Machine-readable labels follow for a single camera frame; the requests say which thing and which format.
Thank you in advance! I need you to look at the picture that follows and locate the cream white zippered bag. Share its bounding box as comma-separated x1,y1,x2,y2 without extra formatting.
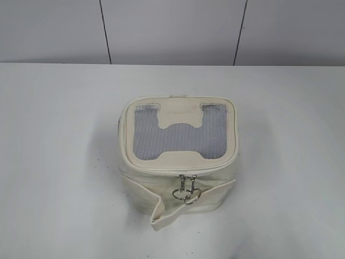
118,96,239,230

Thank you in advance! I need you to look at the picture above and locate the silver zipper pull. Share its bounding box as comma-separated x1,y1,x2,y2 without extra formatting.
172,175,191,201
184,175,202,205

